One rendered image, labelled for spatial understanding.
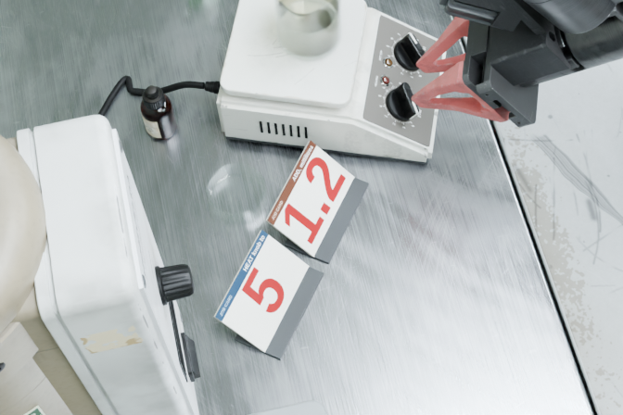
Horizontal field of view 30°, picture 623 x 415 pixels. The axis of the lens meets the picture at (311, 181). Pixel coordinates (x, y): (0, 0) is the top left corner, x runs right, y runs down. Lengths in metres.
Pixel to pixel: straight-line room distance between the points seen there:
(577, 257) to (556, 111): 0.15
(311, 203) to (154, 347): 0.62
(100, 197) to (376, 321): 0.64
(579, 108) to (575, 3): 0.33
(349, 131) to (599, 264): 0.25
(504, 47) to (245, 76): 0.26
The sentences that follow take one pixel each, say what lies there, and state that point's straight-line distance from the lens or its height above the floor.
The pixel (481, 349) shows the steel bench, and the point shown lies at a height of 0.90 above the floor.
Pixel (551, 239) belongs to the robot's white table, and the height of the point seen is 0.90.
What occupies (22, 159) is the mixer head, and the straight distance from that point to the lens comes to 0.42.
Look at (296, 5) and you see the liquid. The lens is 1.04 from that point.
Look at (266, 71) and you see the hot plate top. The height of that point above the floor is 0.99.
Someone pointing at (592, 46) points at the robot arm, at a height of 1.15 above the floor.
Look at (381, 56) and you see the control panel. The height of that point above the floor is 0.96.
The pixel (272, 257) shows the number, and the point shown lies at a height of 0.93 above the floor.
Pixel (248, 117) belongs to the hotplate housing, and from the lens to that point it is 1.07.
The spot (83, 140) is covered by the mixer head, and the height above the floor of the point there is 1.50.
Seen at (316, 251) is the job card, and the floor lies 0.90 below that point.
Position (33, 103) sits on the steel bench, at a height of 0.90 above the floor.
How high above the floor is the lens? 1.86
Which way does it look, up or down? 62 degrees down
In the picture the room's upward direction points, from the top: 4 degrees counter-clockwise
